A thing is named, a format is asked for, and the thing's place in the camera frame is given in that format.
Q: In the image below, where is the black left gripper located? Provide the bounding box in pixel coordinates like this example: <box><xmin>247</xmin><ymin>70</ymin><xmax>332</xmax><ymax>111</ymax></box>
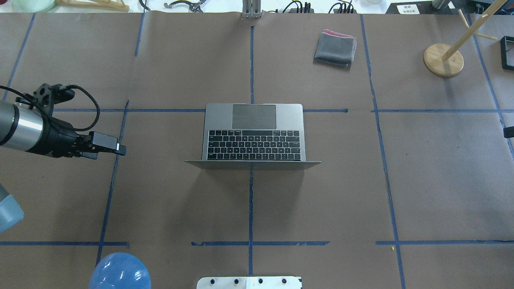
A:
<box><xmin>31</xmin><ymin>116</ymin><xmax>126</xmax><ymax>159</ymax></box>

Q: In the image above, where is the grey laptop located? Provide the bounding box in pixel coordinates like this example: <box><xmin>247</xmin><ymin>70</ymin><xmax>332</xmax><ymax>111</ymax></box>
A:
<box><xmin>189</xmin><ymin>103</ymin><xmax>320</xmax><ymax>170</ymax></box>

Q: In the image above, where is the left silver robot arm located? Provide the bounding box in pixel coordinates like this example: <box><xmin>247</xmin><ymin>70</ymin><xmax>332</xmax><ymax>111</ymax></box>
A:
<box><xmin>0</xmin><ymin>101</ymin><xmax>126</xmax><ymax>159</ymax></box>

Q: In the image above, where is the blue desk lamp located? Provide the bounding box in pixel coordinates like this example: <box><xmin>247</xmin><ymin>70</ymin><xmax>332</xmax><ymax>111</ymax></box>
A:
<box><xmin>88</xmin><ymin>252</ymin><xmax>152</xmax><ymax>289</ymax></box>

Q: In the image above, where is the wooden dish rack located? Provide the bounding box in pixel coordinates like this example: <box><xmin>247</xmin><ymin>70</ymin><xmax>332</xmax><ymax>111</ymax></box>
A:
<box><xmin>55</xmin><ymin>0</ymin><xmax>130</xmax><ymax>12</ymax></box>

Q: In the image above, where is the green glass plate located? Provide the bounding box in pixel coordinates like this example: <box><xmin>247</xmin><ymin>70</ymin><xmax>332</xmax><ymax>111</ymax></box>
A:
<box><xmin>12</xmin><ymin>0</ymin><xmax>55</xmax><ymax>13</ymax></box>

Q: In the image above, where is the folded grey cloth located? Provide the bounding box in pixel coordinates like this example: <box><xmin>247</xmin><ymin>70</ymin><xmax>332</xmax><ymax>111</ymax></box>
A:
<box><xmin>314</xmin><ymin>29</ymin><xmax>357</xmax><ymax>67</ymax></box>

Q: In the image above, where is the wine glass rack tray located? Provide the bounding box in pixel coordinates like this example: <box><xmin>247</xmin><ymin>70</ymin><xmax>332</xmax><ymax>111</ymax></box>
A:
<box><xmin>500</xmin><ymin>35</ymin><xmax>514</xmax><ymax>71</ymax></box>

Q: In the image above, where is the black left camera cable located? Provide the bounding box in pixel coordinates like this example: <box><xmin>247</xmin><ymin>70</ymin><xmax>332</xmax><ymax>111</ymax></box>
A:
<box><xmin>0</xmin><ymin>84</ymin><xmax>101</xmax><ymax>132</ymax></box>

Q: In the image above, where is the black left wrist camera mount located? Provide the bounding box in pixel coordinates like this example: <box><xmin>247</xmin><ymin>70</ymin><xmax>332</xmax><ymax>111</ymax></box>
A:
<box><xmin>15</xmin><ymin>83</ymin><xmax>75</xmax><ymax>118</ymax></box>

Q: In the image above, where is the aluminium frame post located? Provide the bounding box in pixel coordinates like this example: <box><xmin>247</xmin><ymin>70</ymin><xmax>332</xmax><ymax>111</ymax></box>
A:
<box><xmin>242</xmin><ymin>0</ymin><xmax>262</xmax><ymax>19</ymax></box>

